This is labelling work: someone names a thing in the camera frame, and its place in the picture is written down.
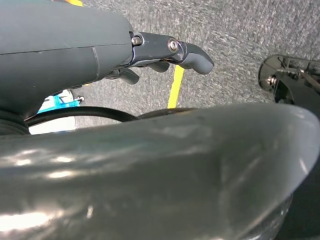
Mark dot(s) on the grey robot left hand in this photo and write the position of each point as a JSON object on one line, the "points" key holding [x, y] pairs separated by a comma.
{"points": [[62, 49]]}

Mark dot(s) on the yellow floor tape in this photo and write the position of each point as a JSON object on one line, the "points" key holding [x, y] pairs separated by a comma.
{"points": [[176, 86], [75, 2]]}

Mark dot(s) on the blue and white object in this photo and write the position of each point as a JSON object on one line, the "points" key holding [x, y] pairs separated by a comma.
{"points": [[57, 102]]}

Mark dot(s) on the black robot left foot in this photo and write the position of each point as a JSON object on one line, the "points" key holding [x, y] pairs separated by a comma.
{"points": [[295, 82]]}

